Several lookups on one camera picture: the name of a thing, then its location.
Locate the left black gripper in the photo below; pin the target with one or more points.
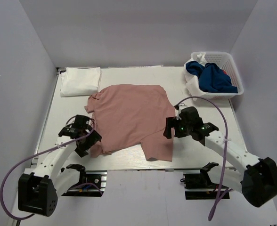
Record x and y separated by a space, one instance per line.
94 138

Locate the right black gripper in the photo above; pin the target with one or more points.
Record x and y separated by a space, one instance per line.
171 122

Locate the pink t shirt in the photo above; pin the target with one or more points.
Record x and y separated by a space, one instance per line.
126 115

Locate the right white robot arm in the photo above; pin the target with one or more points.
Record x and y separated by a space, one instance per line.
255 178

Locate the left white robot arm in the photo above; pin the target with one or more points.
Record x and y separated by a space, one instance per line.
39 191

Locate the folded white t shirt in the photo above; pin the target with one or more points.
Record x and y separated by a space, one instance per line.
80 81

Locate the white plastic basket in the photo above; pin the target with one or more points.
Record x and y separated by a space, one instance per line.
225 62

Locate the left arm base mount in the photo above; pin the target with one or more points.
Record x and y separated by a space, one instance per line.
95 182

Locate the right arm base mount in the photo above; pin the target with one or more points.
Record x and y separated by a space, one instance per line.
198 185

